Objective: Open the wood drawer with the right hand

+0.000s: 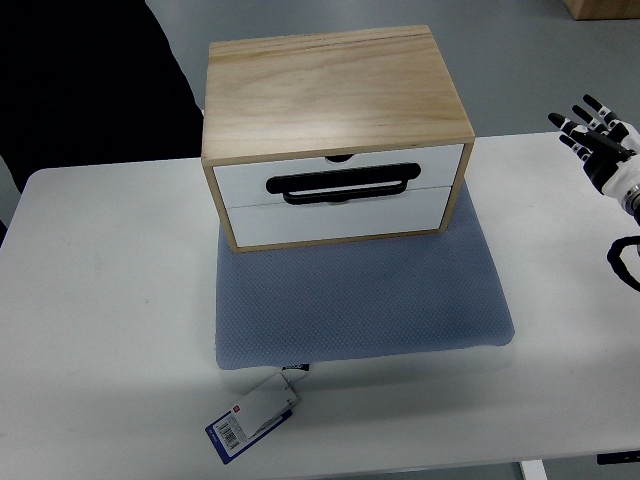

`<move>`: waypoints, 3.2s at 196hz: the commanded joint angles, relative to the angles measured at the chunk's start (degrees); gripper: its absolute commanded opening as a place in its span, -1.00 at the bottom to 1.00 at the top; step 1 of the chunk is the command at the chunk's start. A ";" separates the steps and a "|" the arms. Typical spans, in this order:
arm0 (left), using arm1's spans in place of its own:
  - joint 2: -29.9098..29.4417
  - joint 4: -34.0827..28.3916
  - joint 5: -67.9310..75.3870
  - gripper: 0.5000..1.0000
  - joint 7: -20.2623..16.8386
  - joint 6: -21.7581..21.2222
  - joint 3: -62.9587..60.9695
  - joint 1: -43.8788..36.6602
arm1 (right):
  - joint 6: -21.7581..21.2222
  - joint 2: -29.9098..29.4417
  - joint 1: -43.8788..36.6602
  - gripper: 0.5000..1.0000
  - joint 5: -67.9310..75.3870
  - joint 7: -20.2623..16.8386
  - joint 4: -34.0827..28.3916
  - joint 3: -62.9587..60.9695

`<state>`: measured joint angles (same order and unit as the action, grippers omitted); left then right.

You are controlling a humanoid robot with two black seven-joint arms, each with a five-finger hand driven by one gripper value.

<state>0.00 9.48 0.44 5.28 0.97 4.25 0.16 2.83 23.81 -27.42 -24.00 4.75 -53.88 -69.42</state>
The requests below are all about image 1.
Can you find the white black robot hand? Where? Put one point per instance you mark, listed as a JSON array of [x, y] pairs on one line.
[[607, 146]]

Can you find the black drawer handle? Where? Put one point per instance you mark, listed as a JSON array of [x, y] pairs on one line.
[[343, 185]]

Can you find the white drawer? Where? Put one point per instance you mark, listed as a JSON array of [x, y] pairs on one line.
[[245, 185], [413, 210]]

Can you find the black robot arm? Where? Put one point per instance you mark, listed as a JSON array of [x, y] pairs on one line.
[[630, 202]]

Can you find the wooden drawer cabinet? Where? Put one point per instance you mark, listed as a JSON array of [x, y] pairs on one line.
[[331, 95]]

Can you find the wooden box in corner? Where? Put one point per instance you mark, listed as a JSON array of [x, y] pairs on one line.
[[603, 9]]

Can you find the blue grey cushion mat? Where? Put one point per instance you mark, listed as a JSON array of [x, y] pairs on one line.
[[364, 299]]

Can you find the black desk control panel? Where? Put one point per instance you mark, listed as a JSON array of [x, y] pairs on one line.
[[618, 458]]

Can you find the white table leg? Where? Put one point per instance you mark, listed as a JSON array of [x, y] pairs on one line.
[[533, 470]]

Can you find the white blue price tag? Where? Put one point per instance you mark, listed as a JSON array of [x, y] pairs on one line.
[[252, 417]]

